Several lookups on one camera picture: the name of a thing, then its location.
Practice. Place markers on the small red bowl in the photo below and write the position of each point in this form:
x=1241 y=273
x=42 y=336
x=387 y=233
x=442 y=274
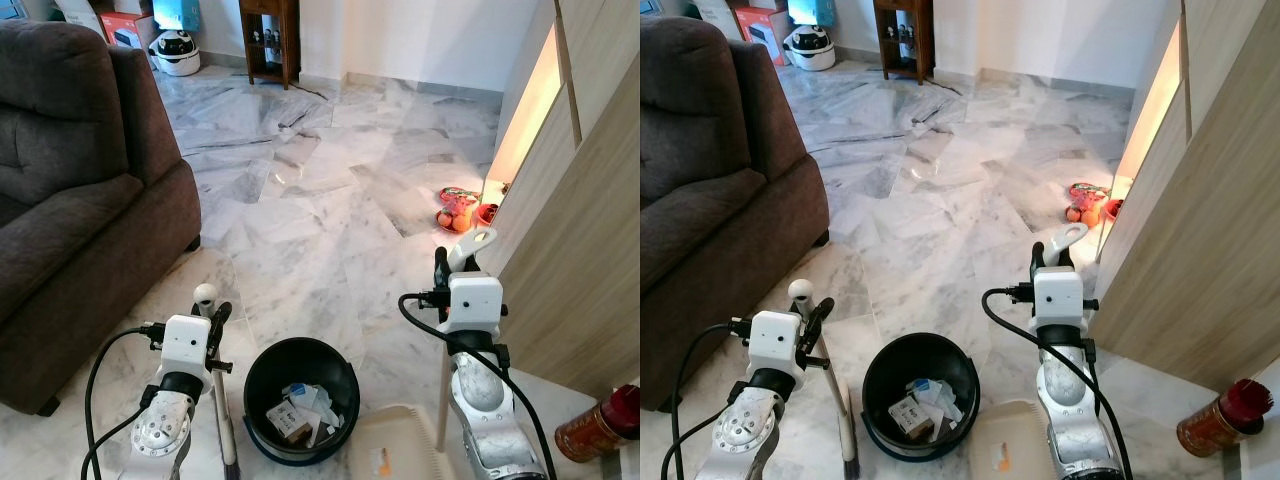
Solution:
x=487 y=214
x=1110 y=210

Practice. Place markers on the white cardboard box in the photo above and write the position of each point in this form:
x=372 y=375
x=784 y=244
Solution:
x=715 y=15
x=80 y=12

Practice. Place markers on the round black waste bin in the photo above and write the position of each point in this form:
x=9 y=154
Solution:
x=262 y=380
x=880 y=375

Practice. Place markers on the dark brown fabric sofa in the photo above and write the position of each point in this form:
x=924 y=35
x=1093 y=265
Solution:
x=70 y=200
x=720 y=200

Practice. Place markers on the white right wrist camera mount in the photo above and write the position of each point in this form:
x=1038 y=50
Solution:
x=475 y=305
x=1058 y=298

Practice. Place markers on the small brown cardboard box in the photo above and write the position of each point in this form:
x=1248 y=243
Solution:
x=288 y=425
x=908 y=418

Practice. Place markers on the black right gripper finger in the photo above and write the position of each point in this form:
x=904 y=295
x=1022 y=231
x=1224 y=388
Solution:
x=1037 y=258
x=441 y=262

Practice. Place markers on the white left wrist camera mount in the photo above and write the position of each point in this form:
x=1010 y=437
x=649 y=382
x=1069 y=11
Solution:
x=185 y=345
x=775 y=340

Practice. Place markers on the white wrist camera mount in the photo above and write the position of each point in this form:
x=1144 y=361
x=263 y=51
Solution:
x=185 y=345
x=1058 y=298
x=475 y=305
x=775 y=340

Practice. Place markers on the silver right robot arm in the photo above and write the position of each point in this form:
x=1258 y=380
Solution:
x=1065 y=400
x=480 y=400

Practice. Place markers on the red and white carton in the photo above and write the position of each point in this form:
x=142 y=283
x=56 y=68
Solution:
x=125 y=28
x=765 y=30

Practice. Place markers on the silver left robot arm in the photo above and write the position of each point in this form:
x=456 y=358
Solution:
x=160 y=430
x=750 y=425

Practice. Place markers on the red-lidded brown jar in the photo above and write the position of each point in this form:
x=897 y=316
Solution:
x=1210 y=430
x=585 y=435

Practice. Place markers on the dark wooden side table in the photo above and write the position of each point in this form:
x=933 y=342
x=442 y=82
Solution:
x=925 y=40
x=292 y=40

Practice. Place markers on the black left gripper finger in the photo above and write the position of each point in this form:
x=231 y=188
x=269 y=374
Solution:
x=820 y=318
x=222 y=320

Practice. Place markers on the blue box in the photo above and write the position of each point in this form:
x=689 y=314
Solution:
x=810 y=12
x=175 y=12

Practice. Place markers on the red plate of oranges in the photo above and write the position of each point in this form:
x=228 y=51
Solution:
x=458 y=215
x=1085 y=210

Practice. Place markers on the light wood cabinet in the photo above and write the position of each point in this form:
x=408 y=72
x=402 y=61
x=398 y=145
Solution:
x=570 y=250
x=1200 y=250

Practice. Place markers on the crumpled white paper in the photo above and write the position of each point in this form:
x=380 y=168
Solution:
x=940 y=400
x=320 y=405

